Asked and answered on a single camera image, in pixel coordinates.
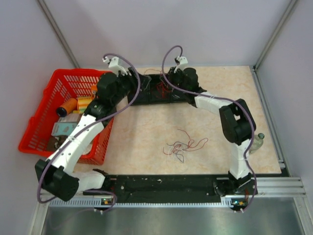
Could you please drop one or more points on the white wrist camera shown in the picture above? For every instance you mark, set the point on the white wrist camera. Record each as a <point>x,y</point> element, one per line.
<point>114,66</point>
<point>181,63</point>

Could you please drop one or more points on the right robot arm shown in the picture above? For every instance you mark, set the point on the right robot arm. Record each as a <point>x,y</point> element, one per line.
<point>237,123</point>

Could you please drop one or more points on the clear plastic bottle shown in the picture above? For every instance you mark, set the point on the clear plastic bottle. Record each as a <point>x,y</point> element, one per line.
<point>257,143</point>

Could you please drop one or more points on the white round container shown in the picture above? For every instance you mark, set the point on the white round container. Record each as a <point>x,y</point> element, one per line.
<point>87,149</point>

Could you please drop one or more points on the black three-compartment tray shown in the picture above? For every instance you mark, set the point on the black three-compartment tray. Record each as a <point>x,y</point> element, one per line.
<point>158,92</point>

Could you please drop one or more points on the yellow green striped roll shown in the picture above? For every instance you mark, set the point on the yellow green striped roll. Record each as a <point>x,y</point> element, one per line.
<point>82,103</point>

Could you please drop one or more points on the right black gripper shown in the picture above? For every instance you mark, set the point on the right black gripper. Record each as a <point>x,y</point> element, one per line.
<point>171,75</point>

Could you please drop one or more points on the pink white box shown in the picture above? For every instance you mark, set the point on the pink white box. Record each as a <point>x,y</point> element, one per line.
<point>71,118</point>

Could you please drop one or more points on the brown furry item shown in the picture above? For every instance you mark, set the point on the brown furry item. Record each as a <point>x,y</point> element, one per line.
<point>55,142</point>

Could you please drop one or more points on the orange black cylinder can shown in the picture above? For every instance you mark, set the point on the orange black cylinder can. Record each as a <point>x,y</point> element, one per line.
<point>67,107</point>

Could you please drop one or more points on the red plastic basket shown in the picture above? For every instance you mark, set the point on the red plastic basket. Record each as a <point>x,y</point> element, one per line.
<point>63,85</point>

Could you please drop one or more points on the white slotted cable duct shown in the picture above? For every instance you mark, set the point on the white slotted cable duct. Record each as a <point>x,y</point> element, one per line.
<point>84,202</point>

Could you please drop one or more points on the orange snack package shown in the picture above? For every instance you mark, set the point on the orange snack package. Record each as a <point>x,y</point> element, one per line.
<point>93,91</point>

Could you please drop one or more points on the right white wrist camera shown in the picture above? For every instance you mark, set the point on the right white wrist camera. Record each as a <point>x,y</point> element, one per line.
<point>181,63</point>

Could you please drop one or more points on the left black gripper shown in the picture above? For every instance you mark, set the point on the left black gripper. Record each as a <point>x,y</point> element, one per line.
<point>144,82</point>

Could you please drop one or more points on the teal small box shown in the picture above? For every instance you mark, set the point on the teal small box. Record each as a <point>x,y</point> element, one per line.
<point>63,128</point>

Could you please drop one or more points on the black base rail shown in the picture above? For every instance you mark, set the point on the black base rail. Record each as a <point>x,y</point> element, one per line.
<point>190,188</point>

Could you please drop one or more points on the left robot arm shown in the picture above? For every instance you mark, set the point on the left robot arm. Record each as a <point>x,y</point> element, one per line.
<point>55,174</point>

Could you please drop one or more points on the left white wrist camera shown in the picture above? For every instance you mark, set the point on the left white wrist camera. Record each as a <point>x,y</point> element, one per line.
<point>114,66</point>

